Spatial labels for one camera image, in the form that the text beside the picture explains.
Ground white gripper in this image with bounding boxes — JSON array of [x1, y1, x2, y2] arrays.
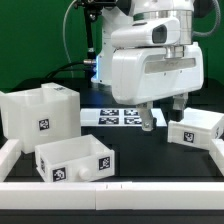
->
[[112, 42, 204, 131]]

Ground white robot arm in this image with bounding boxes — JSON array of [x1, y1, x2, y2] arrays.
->
[[92, 0, 221, 131]]

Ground white drawer with knob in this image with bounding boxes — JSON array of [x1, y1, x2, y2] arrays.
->
[[35, 135, 115, 182]]

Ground large white drawer cabinet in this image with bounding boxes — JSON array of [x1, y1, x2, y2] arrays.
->
[[0, 83, 81, 154]]

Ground white marker tag board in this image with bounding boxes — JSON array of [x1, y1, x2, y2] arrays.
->
[[80, 108, 168, 128]]

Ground white right rail block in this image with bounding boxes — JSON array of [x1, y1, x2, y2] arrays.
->
[[209, 139, 224, 176]]

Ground white rail block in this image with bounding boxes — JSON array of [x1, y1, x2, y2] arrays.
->
[[0, 139, 22, 182], [209, 139, 224, 176]]

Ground black cables on table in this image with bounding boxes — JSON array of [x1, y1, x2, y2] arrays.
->
[[44, 61, 98, 80]]

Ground white front rail bar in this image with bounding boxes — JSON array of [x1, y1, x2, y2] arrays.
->
[[0, 182, 224, 210]]

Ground grey cable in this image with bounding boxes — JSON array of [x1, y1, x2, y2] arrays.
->
[[62, 0, 78, 79]]

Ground black camera stand pole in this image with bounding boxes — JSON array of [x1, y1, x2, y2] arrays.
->
[[74, 0, 116, 60]]

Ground white left rail block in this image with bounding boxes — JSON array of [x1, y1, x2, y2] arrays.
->
[[0, 139, 22, 182]]

